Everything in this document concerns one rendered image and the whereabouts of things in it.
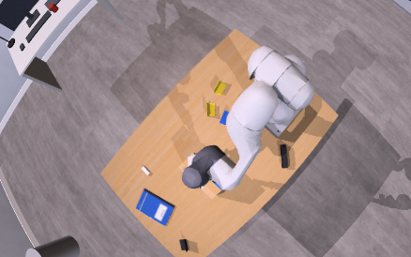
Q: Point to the blue notebook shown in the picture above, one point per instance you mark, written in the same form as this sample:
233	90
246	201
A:
155	207

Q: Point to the blue rectangular block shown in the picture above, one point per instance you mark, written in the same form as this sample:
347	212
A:
223	118

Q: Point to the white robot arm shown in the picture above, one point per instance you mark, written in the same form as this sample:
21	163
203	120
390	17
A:
249	115

